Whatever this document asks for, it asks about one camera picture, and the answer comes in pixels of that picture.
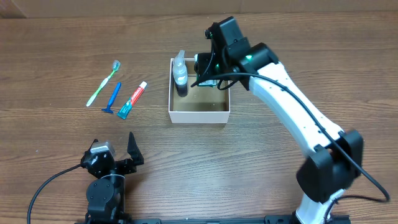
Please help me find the white cardboard box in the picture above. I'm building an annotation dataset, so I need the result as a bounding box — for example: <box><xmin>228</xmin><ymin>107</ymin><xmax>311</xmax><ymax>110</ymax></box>
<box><xmin>168</xmin><ymin>72</ymin><xmax>231</xmax><ymax>124</ymax></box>

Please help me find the red green toothpaste tube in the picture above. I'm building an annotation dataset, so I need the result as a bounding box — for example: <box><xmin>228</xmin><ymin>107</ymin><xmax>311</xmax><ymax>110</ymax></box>
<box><xmin>117</xmin><ymin>82</ymin><xmax>147</xmax><ymax>119</ymax></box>

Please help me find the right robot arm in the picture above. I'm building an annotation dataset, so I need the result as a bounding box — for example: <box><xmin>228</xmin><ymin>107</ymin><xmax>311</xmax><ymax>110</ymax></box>
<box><xmin>194</xmin><ymin>17</ymin><xmax>364</xmax><ymax>223</ymax></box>

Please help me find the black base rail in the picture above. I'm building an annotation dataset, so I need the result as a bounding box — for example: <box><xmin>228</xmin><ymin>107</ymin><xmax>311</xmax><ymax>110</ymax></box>
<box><xmin>130</xmin><ymin>214</ymin><xmax>351</xmax><ymax>224</ymax></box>

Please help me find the blue razor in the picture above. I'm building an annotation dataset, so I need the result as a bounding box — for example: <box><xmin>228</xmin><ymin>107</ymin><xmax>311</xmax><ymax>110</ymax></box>
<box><xmin>101</xmin><ymin>82</ymin><xmax>122</xmax><ymax>114</ymax></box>

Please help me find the green white toothbrush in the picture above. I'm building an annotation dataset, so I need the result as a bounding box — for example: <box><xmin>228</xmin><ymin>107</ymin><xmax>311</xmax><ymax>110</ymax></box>
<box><xmin>86</xmin><ymin>60</ymin><xmax>121</xmax><ymax>107</ymax></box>

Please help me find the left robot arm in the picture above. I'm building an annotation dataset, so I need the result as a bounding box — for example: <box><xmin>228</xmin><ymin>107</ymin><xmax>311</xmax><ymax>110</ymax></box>
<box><xmin>81</xmin><ymin>133</ymin><xmax>144</xmax><ymax>223</ymax></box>

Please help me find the clear bottle dark liquid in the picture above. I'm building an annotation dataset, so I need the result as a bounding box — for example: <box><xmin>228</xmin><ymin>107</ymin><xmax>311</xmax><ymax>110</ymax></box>
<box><xmin>172</xmin><ymin>50</ymin><xmax>188</xmax><ymax>97</ymax></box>

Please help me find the green white soap bar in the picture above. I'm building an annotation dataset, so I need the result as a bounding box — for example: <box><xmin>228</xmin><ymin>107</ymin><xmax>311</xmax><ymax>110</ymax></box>
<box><xmin>198</xmin><ymin>80</ymin><xmax>218</xmax><ymax>87</ymax></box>

